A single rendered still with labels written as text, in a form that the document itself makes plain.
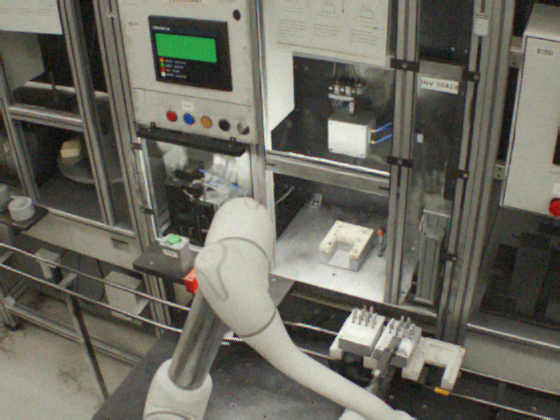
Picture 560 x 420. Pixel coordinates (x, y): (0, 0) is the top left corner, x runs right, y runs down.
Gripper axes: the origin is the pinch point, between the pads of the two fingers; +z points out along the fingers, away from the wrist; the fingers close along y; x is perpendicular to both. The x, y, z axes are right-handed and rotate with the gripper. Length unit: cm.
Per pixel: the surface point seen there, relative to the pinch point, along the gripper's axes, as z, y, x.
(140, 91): 15, 58, 87
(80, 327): -8, -31, 117
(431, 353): 8.2, -3.9, -9.1
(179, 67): 14, 69, 70
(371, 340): 0.6, 2.4, 7.0
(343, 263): 30.5, 1.1, 28.1
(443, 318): 19.4, 0.1, -8.9
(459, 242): 19.1, 29.0, -10.3
